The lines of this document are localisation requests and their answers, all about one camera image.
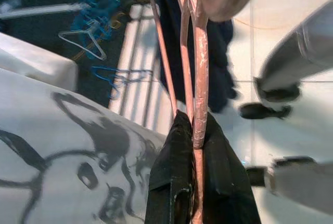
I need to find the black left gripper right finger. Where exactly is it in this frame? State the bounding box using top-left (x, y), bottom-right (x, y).
top-left (201, 112), bottom-right (262, 224)

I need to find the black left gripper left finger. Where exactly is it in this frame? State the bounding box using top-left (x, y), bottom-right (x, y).
top-left (145, 111), bottom-right (195, 224)

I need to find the pink hanger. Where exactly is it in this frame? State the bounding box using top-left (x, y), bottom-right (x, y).
top-left (147, 0), bottom-right (265, 224)

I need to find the tangled blue hanger bundle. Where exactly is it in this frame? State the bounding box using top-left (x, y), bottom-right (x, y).
top-left (71, 0), bottom-right (136, 43)

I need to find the white printed t-shirt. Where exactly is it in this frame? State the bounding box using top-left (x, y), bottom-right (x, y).
top-left (0, 33), bottom-right (174, 224)

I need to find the black metal clothes rack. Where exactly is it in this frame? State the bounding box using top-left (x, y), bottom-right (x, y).
top-left (111, 5), bottom-right (159, 123)

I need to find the dark t-shirt white lettering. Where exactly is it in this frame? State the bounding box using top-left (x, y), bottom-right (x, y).
top-left (153, 0), bottom-right (239, 114)

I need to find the white wire hanger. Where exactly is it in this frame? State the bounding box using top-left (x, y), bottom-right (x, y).
top-left (58, 23), bottom-right (108, 61)

